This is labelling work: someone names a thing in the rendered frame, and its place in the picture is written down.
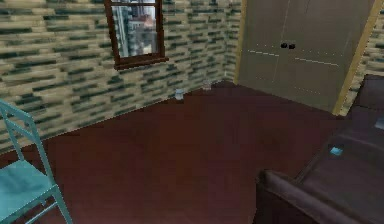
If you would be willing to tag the black round door knob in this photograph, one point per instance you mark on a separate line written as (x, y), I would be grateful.
(291, 46)
(284, 45)

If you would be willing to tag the small pale blue jar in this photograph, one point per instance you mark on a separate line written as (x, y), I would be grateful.
(179, 94)

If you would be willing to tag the dark purple sofa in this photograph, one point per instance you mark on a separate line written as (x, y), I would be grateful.
(340, 186)

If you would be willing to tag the small light blue card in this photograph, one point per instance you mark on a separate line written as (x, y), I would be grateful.
(336, 150)

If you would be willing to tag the brown framed window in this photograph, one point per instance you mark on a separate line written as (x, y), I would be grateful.
(136, 33)

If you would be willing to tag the beige double room door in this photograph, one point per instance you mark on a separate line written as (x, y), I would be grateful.
(300, 53)

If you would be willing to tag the teal metal chair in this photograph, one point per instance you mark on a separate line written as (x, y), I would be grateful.
(23, 186)

